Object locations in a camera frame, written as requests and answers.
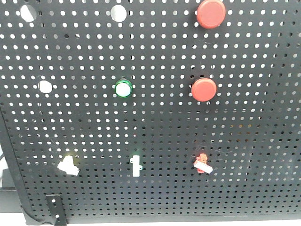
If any yellow toggle switch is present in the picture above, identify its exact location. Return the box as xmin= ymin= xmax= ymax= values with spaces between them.
xmin=57 ymin=155 xmax=80 ymax=176

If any black perforated pegboard panel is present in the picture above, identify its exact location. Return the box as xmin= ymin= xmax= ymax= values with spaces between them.
xmin=0 ymin=0 xmax=301 ymax=225

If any green round push button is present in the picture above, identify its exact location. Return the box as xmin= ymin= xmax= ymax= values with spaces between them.
xmin=115 ymin=79 xmax=133 ymax=98

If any lower red mushroom button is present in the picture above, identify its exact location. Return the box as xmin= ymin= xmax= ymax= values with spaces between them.
xmin=191 ymin=78 xmax=217 ymax=102

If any red mushroom button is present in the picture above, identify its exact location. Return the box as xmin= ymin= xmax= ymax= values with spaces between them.
xmin=197 ymin=0 xmax=226 ymax=29
xmin=191 ymin=78 xmax=217 ymax=102

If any upper red mushroom button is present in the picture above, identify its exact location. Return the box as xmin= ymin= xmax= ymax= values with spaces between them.
xmin=197 ymin=0 xmax=226 ymax=29

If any left black desk clamp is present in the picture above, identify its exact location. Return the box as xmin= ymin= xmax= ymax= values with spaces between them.
xmin=46 ymin=194 xmax=67 ymax=226

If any black box on desk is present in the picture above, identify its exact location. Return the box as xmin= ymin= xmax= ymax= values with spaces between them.
xmin=0 ymin=169 xmax=15 ymax=189

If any green toggle switch lower row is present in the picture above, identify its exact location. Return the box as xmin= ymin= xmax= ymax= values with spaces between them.
xmin=130 ymin=155 xmax=143 ymax=177

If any red toggle switch lower row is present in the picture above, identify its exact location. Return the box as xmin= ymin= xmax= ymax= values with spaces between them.
xmin=193 ymin=153 xmax=213 ymax=174

